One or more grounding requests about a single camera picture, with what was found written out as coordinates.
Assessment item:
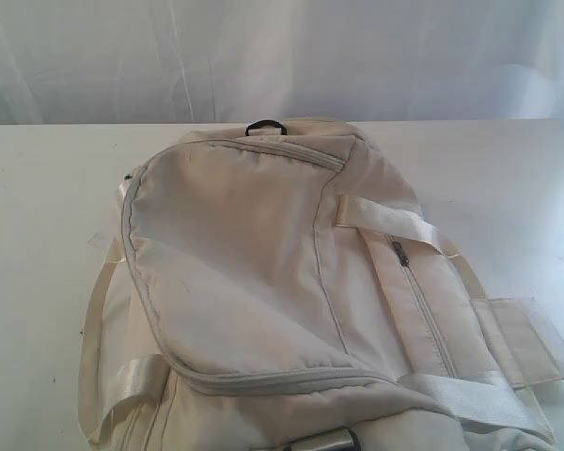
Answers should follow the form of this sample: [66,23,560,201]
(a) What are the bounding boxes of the beige fabric duffel bag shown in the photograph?
[78,119,559,450]

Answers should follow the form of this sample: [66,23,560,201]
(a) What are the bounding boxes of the white backdrop curtain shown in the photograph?
[0,1,564,124]

